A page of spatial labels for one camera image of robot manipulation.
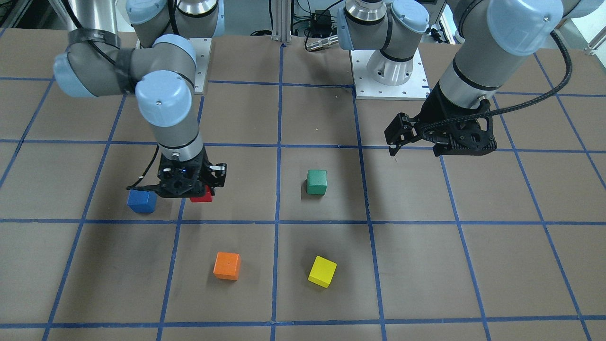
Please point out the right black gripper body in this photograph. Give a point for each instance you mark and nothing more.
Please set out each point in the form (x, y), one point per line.
(218, 172)

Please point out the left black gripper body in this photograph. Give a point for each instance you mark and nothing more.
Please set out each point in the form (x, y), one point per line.
(433, 112)

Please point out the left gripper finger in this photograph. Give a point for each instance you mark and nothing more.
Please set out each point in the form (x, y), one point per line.
(393, 149)
(439, 150)

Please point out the red wooden block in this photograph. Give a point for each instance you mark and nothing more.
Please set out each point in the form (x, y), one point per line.
(201, 198)

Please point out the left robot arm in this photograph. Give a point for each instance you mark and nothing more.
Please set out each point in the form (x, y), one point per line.
(496, 37)

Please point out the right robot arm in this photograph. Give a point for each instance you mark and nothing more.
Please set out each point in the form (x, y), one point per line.
(160, 74)

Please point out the blue wooden block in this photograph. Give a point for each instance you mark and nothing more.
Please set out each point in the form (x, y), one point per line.
(142, 202)

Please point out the orange wooden block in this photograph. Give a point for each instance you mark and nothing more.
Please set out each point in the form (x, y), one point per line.
(227, 266)

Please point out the green wooden block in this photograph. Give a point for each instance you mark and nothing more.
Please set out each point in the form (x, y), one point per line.
(316, 182)

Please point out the yellow wooden block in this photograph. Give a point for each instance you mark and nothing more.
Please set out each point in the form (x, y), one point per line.
(322, 271)

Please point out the brown paper table mat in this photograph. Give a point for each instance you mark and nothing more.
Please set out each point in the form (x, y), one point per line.
(505, 247)

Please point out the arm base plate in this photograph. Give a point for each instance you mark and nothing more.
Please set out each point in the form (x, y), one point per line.
(201, 66)
(376, 77)

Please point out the aluminium frame post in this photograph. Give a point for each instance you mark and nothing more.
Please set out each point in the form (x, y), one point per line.
(281, 20)

